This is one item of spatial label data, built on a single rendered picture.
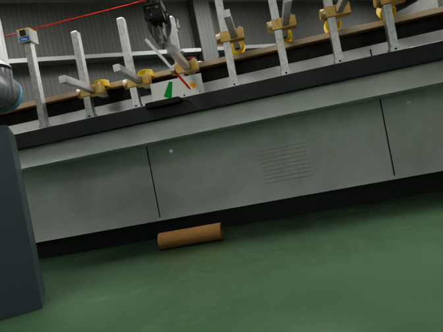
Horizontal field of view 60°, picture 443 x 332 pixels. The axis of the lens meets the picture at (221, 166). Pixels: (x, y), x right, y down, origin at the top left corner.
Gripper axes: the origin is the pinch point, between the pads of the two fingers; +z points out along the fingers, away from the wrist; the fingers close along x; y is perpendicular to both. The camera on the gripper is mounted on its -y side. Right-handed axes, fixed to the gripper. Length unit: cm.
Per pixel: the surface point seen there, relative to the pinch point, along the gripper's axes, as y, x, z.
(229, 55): -42.7, 21.1, -2.8
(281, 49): -43, 46, 0
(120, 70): -14.9, -23.6, 0.9
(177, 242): -30, -18, 80
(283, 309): 57, 28, 83
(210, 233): -30, -2, 78
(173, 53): -12.1, 0.9, -0.5
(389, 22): -43, 96, -1
